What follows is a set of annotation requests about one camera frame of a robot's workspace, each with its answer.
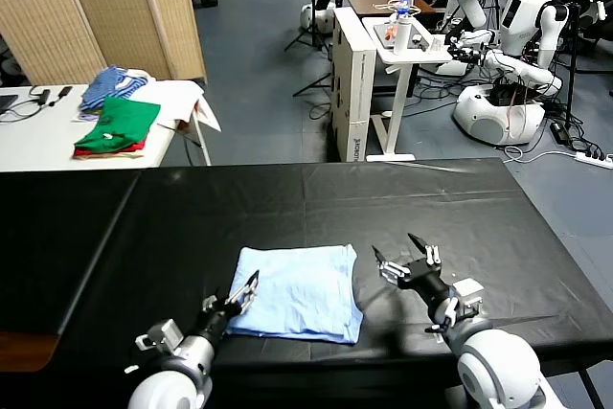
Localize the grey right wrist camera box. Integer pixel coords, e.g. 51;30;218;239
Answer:
449;278;486;318

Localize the white cylinder flask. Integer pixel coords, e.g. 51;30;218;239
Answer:
393;17;412;54

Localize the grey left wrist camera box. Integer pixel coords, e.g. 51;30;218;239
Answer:
134;318;186;352

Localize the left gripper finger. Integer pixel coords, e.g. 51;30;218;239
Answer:
201;289;222;315
223;268;261;315

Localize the bamboo folding screen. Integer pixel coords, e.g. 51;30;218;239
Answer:
0;0;207;85

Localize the black cable with adapter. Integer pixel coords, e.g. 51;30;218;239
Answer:
0;84;75;123

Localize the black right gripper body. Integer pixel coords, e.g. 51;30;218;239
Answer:
395;258;454;306

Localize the folded green shirt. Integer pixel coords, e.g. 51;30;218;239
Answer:
74;95;162;152

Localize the black light stand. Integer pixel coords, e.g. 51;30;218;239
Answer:
563;0;581;130

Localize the tall white cardboard box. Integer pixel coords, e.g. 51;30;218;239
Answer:
329;6;377;162

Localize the light blue t-shirt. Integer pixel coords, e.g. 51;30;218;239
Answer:
224;243;364;345

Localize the black table cover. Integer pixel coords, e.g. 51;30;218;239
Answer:
0;157;613;396

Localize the folded red shirt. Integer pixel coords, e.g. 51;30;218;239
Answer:
73;138;147;158

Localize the white cloth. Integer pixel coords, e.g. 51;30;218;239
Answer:
138;75;223;132

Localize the black tripod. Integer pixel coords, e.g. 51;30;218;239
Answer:
284;0;336;53

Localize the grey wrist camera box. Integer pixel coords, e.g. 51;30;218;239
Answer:
134;318;186;352
449;278;486;318

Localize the small white robot base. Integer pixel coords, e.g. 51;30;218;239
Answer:
300;2;336;35

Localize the white side table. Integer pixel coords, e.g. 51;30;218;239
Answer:
0;80;213;171

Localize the blue striped shirt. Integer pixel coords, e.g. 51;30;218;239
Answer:
79;64;148;110

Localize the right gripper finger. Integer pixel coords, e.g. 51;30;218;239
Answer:
372;244;409;284
407;232;443;267

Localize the white power strip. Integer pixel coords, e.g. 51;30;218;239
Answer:
576;149;613;165

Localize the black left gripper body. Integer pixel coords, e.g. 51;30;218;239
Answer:
194;307;233;342

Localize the white humanoid robot with base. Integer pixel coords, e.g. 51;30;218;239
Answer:
447;0;574;147

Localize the white standing desk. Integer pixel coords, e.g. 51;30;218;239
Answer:
361;14;454;162

